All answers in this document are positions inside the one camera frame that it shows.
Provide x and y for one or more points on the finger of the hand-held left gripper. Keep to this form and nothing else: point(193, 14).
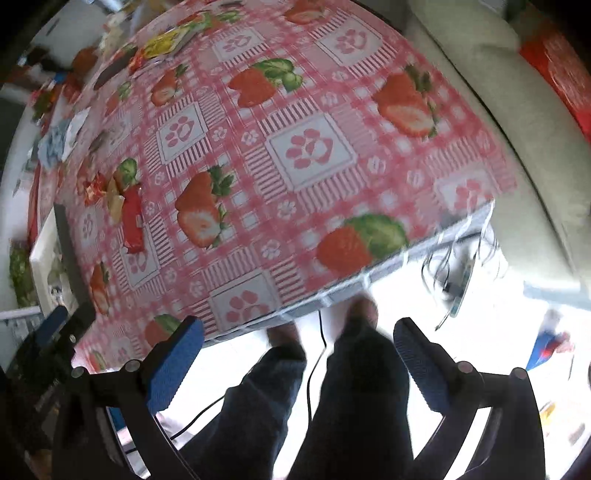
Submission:
point(51, 324)

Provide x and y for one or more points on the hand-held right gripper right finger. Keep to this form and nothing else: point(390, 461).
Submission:
point(421, 364)

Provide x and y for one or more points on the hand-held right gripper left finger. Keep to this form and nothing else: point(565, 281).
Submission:
point(178, 364)

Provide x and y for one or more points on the red snack packet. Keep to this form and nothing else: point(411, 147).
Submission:
point(132, 221)

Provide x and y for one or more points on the small red candy packet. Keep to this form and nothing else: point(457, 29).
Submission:
point(94, 188)

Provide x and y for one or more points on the green plant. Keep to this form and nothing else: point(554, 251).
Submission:
point(22, 274)

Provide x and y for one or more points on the white box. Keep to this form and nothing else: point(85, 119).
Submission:
point(48, 263)

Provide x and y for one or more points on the person's right leg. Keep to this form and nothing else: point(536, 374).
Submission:
point(364, 392)

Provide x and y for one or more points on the person's leg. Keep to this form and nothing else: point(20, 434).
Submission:
point(364, 392)
point(258, 397)

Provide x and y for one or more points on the person's left leg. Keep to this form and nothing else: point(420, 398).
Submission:
point(258, 397)

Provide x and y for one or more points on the blue red toy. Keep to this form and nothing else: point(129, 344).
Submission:
point(549, 344)

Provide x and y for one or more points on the blue and white cloth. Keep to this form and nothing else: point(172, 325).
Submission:
point(62, 136)

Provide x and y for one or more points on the strawberry print tablecloth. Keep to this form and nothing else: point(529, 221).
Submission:
point(295, 194)

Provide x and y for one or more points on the dark rectangular tray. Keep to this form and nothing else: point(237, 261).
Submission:
point(113, 70)

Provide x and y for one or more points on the pale green sofa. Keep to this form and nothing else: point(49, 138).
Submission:
point(508, 115)

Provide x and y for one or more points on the brown round bag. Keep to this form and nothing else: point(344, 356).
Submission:
point(85, 61)

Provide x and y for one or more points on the large yellow snack packet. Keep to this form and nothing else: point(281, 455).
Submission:
point(166, 41)

